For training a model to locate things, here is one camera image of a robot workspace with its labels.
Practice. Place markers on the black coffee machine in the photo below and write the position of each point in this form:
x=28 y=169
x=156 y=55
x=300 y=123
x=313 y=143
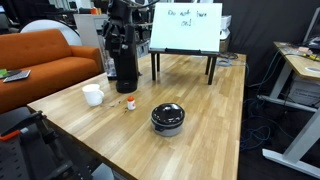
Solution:
x=119 y=34

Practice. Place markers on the white mug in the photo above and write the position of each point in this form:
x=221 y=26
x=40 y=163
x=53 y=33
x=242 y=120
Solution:
x=93 y=94

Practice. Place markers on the orange white coffee pod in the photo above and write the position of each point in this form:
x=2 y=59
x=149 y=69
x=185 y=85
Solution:
x=131 y=103

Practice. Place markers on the black tripod clamp stand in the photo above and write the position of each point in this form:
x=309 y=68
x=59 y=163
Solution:
x=30 y=150

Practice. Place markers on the whiteboard sign on stand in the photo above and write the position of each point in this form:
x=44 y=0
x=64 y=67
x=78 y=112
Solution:
x=186 y=29

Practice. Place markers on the orange sofa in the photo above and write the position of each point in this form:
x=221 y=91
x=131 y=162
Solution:
x=53 y=64

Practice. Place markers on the side desk white legs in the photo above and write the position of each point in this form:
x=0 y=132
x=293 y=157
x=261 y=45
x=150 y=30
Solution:
x=305 y=66

